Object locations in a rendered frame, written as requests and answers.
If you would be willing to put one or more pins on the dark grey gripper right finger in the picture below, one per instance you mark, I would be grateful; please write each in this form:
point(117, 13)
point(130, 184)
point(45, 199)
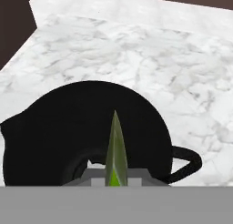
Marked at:
point(140, 176)

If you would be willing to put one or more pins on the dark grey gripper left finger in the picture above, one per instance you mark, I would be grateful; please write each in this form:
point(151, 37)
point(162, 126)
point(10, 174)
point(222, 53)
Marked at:
point(91, 176)

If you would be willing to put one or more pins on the green lemon wedge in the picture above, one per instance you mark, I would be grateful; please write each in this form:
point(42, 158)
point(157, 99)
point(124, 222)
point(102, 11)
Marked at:
point(116, 154)

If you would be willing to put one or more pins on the black blender jug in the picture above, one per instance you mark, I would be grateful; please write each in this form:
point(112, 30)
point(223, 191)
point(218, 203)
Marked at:
point(75, 127)

